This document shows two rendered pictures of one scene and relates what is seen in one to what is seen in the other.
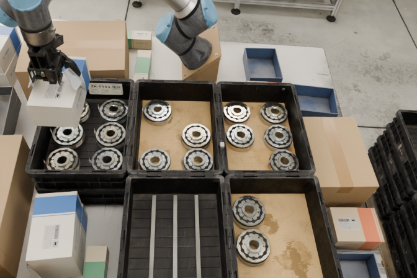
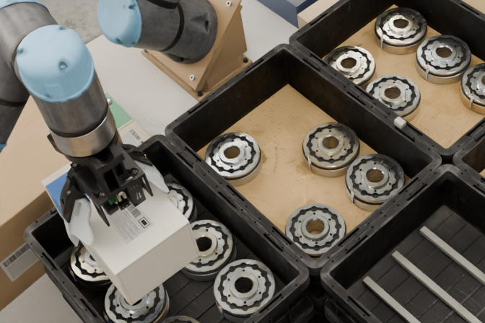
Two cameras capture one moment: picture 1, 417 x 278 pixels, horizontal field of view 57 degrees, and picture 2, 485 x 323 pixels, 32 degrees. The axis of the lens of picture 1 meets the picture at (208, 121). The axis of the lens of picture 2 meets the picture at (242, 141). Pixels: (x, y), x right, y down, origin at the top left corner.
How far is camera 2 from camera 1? 53 cm
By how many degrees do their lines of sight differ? 13
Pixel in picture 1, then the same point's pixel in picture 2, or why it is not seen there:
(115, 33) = not seen: hidden behind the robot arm
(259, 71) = not seen: outside the picture
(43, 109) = (143, 261)
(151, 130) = (252, 192)
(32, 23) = (94, 109)
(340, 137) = not seen: outside the picture
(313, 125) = (473, 3)
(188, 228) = (460, 280)
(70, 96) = (164, 208)
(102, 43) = (32, 119)
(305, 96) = not seen: outside the picture
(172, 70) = (154, 89)
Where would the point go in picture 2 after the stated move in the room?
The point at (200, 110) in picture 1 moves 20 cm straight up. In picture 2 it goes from (290, 107) to (281, 34)
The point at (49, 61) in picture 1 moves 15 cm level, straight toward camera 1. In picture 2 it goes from (123, 166) to (230, 204)
